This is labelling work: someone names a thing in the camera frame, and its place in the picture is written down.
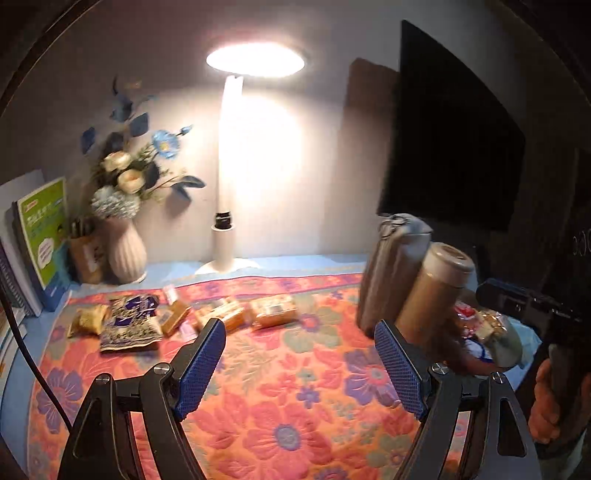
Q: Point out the white spiral notebooks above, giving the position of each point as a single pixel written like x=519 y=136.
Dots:
x=14 y=258

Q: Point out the brown wafer pack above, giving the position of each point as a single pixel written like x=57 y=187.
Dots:
x=173 y=314

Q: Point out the person's right hand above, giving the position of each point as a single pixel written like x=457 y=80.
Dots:
x=547 y=401

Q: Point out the dark blue patterned snack bag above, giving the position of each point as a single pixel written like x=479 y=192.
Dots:
x=131 y=323

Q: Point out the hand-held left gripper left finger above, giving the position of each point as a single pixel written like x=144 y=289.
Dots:
x=201 y=364

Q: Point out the sliced toast pack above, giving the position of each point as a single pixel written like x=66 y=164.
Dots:
x=272 y=311

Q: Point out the brown pen holder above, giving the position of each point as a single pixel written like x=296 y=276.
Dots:
x=87 y=258

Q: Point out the white ribbed vase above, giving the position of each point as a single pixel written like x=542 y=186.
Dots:
x=125 y=251

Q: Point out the blue and white artificial flowers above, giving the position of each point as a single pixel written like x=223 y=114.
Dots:
x=124 y=180

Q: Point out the yellow snack packet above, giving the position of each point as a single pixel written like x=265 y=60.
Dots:
x=87 y=321

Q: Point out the black monitor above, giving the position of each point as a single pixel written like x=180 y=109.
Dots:
x=452 y=138

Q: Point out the green cover book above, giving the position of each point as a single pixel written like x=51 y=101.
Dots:
x=46 y=240

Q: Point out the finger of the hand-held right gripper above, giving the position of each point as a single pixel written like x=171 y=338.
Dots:
x=508 y=297

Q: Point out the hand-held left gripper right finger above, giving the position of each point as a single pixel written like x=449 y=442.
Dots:
x=399 y=364

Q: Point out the floral cloth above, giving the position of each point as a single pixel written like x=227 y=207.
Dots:
x=286 y=392

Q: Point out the white desk lamp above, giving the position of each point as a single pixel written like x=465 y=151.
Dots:
x=230 y=161

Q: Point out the grey pencil case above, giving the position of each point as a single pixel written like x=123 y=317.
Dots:
x=385 y=272

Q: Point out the flat stack of books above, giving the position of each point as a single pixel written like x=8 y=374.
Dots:
x=9 y=337

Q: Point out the gold thermos bottle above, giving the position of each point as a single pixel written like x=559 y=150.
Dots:
x=434 y=290

